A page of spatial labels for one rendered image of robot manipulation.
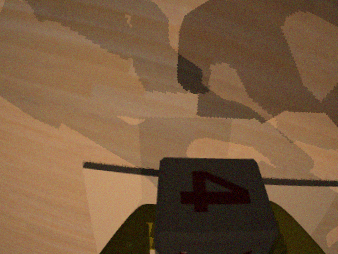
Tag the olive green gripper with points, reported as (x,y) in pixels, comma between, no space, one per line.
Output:
(136,234)

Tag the grey block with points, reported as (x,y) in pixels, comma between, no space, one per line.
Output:
(212,206)

